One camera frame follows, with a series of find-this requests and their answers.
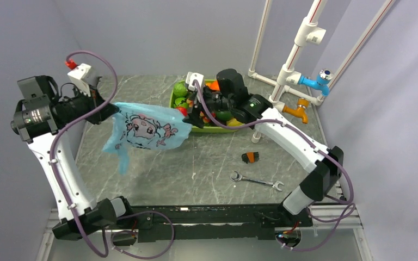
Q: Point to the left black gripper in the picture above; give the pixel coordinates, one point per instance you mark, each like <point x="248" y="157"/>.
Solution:
<point x="108" y="110"/>

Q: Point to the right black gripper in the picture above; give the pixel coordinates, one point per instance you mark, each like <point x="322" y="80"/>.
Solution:
<point x="194" y="118"/>

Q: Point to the blue plastic bag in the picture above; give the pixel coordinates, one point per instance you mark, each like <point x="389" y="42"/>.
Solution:
<point x="147" y="127"/>

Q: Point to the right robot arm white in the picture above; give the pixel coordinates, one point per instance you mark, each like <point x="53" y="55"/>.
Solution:
<point x="256" y="112"/>

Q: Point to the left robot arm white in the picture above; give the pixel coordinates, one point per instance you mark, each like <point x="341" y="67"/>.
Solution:
<point x="39" y="119"/>

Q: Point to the red fake apple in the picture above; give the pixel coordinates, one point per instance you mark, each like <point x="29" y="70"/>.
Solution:
<point x="183" y="110"/>

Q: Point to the green fake avocado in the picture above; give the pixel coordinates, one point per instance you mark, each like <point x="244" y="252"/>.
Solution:
<point x="223" y="116"/>

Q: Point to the orange fake orange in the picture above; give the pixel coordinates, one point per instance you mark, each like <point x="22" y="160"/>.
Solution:
<point x="214" y="86"/>

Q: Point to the yellow fake fruit front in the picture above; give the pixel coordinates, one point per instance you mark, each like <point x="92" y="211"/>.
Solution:
<point x="233" y="123"/>

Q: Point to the green plastic fruit basket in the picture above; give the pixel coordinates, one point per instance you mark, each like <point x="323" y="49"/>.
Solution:
<point x="206" y="129"/>

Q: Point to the orange black hex key set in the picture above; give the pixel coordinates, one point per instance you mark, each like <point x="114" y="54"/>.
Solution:
<point x="250" y="157"/>

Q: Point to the silver open-end wrench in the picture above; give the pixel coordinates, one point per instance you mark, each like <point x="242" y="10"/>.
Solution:
<point x="238" y="177"/>

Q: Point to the orange faucet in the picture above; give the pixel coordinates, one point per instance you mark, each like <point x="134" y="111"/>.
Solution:
<point x="299" y="111"/>

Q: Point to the blue faucet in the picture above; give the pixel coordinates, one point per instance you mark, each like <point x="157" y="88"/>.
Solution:
<point x="321" y="82"/>

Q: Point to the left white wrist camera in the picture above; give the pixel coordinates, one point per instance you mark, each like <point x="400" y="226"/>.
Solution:
<point x="83" y="76"/>

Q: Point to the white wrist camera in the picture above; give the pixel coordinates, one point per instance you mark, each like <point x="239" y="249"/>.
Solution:
<point x="192" y="78"/>
<point x="83" y="76"/>

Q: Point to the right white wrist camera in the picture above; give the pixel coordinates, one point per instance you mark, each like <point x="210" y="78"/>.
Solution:
<point x="192" y="78"/>

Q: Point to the white PVC pipe frame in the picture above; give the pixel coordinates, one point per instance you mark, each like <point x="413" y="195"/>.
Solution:
<point x="308" y="33"/>

